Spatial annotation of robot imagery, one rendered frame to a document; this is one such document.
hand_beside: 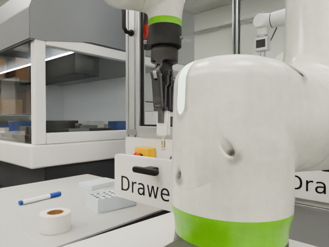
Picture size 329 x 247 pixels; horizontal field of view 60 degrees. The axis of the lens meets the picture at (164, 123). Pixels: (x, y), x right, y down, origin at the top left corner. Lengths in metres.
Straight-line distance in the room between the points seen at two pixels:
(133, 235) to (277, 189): 0.27
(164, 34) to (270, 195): 0.57
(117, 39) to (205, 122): 1.42
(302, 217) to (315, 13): 0.56
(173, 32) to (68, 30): 0.80
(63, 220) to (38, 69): 0.82
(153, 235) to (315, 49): 0.35
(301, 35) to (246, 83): 0.17
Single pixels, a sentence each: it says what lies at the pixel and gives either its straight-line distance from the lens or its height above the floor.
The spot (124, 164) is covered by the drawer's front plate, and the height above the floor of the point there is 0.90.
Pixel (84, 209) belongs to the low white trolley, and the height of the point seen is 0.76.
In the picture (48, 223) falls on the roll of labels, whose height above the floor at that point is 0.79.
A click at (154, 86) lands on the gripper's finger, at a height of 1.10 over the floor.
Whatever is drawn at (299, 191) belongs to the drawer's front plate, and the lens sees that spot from 0.82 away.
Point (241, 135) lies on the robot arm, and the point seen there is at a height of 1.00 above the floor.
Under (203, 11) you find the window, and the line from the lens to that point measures 1.03.
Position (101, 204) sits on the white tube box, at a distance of 0.84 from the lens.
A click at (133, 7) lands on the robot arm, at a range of 0.79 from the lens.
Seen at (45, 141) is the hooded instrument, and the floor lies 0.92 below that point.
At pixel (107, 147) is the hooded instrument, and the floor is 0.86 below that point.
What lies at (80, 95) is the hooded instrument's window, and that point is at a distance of 1.50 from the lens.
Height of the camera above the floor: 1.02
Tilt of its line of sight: 1 degrees down
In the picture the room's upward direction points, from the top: straight up
